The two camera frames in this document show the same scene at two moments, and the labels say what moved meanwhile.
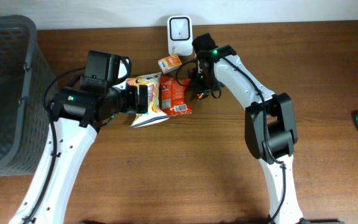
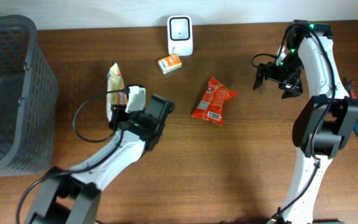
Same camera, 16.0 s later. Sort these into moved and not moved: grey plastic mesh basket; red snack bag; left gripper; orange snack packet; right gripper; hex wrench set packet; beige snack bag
Moved: left gripper; hex wrench set packet; right gripper; beige snack bag; red snack bag
Not moved: grey plastic mesh basket; orange snack packet
